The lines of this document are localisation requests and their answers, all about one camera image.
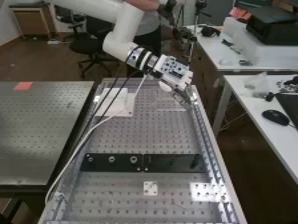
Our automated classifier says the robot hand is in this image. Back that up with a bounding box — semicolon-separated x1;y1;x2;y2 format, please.
152;54;197;108

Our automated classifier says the person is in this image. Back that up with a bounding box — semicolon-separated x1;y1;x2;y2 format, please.
122;0;178;78

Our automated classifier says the white desk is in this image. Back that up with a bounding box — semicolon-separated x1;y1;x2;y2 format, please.
193;23;298;73
211;74;298;185

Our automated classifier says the black office chair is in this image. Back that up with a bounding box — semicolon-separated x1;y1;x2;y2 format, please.
53;4;122;80

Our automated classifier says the black case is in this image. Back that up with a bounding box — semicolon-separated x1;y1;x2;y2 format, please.
245;5;298;46

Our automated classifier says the black computer mouse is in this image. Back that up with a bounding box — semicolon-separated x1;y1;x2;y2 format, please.
261;109;291;127

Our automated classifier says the thin stick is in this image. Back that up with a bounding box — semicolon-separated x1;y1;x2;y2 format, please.
189;154;199;169

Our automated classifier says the black plate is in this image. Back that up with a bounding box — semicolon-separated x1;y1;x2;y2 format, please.
80;152;207;174

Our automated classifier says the red tape patch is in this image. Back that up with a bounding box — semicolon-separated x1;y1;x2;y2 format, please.
12;81;34;91

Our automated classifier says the wooden cabinet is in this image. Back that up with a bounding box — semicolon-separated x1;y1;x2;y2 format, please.
8;2;50;38

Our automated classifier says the small white square plate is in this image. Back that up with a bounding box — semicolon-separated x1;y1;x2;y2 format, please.
141;180;160;197

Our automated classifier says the clear box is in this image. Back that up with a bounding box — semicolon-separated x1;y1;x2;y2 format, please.
37;77;247;224

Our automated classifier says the black camera stand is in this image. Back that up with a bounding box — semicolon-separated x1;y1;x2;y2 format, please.
187;0;210;65

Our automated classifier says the black cable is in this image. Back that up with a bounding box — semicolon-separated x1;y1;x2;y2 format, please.
82;77;120;135
94;70;144;129

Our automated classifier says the white cable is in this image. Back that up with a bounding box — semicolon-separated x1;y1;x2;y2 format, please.
44;74;150;205

